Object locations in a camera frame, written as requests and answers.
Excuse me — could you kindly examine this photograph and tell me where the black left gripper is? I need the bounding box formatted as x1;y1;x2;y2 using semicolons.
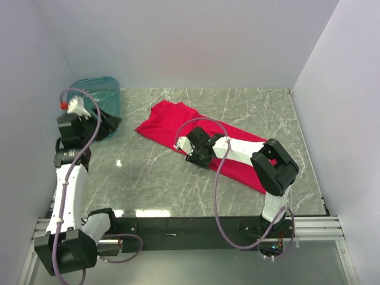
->
80;106;122;145

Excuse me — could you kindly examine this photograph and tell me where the teal transparent plastic bin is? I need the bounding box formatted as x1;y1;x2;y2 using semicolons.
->
71;77;121;118

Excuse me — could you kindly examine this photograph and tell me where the red t-shirt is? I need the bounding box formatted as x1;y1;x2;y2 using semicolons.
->
135;100;266;194

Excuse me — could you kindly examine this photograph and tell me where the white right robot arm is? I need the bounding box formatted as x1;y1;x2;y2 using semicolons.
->
176;127;299;237

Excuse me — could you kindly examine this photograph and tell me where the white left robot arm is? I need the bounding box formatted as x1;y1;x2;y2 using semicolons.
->
34;112;121;276

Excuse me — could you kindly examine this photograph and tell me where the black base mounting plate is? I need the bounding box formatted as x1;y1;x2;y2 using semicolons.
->
102;216;295;253

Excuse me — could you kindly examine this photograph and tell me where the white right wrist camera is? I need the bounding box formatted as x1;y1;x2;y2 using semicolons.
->
174;137;195;156

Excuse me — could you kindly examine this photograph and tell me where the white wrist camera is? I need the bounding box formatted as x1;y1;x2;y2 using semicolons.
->
60;96;91;120
174;137;195;156

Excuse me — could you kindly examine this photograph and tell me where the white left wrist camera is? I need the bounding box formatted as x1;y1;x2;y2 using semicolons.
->
60;96;91;120

